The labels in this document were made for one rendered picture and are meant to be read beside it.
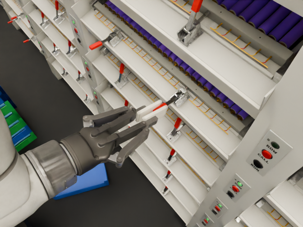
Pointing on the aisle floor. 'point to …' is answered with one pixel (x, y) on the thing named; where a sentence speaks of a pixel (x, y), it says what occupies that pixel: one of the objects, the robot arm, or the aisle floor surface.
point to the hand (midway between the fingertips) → (151, 113)
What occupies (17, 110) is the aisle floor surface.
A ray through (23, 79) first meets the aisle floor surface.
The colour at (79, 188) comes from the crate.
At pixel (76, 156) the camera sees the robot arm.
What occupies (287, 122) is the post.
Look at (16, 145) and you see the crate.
